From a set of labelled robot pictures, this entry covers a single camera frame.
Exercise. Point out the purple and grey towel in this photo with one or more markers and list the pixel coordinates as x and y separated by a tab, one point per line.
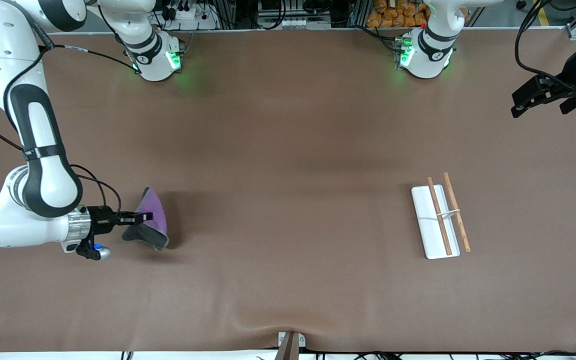
150	207

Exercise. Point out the orange snack packets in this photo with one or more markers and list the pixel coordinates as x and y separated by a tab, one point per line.
393	12

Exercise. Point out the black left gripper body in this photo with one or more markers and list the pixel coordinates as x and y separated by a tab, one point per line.
569	86

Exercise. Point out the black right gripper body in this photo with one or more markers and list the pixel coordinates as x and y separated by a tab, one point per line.
100	219

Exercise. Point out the aluminium table edge rail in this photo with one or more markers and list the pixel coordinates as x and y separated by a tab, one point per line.
278	31

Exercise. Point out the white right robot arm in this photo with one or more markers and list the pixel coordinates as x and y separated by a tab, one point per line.
43	180

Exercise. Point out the brown camera strut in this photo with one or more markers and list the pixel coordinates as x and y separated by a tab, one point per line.
289	349

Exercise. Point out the white power strip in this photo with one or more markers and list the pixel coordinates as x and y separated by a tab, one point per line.
188	15

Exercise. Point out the white terminal block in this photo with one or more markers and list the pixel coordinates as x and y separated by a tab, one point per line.
295	23

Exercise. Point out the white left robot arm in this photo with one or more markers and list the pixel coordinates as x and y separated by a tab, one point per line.
430	55

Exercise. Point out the silver mount bracket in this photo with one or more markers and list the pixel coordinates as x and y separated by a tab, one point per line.
283	340

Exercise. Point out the white towel rack base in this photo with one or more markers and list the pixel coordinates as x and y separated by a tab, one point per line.
430	225

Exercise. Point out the wooden rack rod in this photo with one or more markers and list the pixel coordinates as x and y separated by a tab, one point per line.
458	215
440	220

